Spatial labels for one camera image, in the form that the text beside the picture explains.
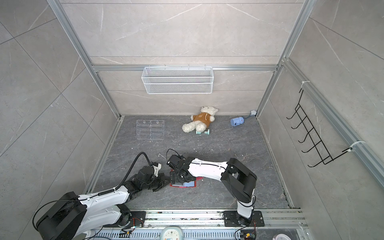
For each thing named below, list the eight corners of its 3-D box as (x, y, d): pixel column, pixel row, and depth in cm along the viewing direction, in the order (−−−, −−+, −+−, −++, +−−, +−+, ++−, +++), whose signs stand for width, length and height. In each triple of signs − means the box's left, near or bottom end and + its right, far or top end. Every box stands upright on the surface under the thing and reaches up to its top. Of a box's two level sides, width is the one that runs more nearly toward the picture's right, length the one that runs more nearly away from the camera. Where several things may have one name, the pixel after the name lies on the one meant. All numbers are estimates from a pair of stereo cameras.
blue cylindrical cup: (232, 127, 114) (234, 123, 111) (229, 122, 118) (231, 118, 114) (243, 125, 116) (245, 121, 112) (240, 120, 119) (242, 116, 116)
